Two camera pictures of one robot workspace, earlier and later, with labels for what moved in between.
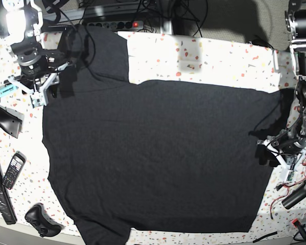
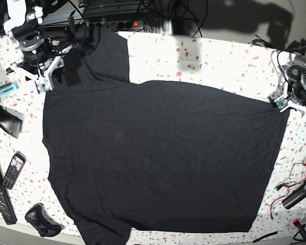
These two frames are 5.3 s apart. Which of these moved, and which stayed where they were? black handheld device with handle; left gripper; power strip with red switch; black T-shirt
Moved: left gripper
Stayed: black handheld device with handle; power strip with red switch; black T-shirt
